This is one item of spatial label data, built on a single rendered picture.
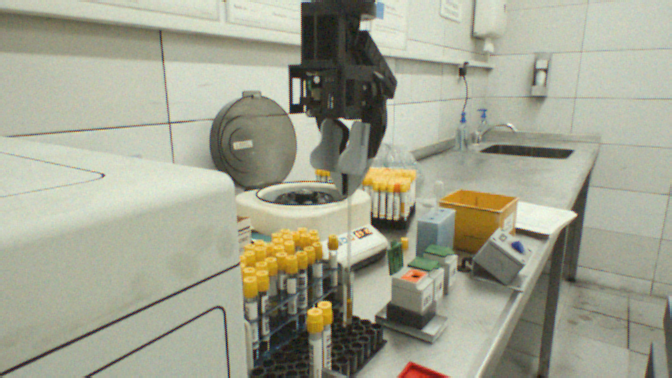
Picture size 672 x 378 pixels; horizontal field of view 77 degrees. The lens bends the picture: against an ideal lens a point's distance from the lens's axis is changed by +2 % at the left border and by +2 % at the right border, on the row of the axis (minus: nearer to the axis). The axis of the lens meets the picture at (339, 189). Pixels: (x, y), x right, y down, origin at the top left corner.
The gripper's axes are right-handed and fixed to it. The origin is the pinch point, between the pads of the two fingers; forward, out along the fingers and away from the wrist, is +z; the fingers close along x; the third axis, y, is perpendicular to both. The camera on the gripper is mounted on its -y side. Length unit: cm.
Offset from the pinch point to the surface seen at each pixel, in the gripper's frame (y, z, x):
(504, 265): -28.0, 17.6, 13.8
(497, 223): -39.6, 14.2, 9.6
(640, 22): -249, -45, 28
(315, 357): 12.1, 15.6, 3.7
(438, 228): -26.0, 12.8, 2.7
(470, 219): -39.9, 14.5, 4.3
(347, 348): 4.0, 19.6, 2.7
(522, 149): -213, 24, -17
